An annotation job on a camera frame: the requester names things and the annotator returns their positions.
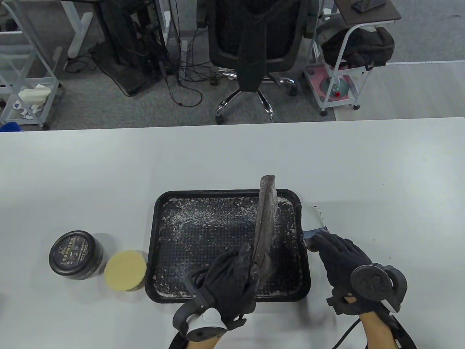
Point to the person's left hand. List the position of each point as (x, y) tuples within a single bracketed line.
[(229, 283)]

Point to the person's right hand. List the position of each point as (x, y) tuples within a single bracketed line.
[(341, 258)]

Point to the white blue brown cloth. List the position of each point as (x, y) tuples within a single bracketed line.
[(315, 232)]

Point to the black hand controller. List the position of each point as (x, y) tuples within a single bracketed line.
[(203, 327), (370, 281)]

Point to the black plastic tray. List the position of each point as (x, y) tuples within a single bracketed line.
[(203, 236)]

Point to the brown leather bag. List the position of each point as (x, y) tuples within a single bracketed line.
[(267, 218)]

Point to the person's right forearm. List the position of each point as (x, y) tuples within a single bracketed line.
[(377, 332)]

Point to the person's left forearm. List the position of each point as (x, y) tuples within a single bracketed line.
[(203, 344)]

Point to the black round jar lid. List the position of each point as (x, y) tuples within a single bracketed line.
[(72, 251)]

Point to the clear bottle with red cap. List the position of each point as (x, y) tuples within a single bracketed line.
[(338, 89)]

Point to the pink round plate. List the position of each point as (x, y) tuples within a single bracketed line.
[(314, 78)]

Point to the black backpack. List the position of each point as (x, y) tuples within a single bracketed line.
[(367, 43)]

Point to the white power strip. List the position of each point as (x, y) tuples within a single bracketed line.
[(184, 49)]

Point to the black office chair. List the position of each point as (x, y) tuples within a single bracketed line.
[(250, 36)]

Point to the white cart with brown top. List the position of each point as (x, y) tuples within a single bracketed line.
[(367, 16)]

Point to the black phone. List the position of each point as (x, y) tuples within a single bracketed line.
[(367, 5)]

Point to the black computer tower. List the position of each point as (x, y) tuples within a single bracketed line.
[(123, 36)]

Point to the white desk leg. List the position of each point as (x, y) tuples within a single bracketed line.
[(166, 21), (78, 32)]

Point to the blue object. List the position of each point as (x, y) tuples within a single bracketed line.
[(9, 127)]

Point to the white foam block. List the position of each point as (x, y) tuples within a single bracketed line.
[(34, 93)]

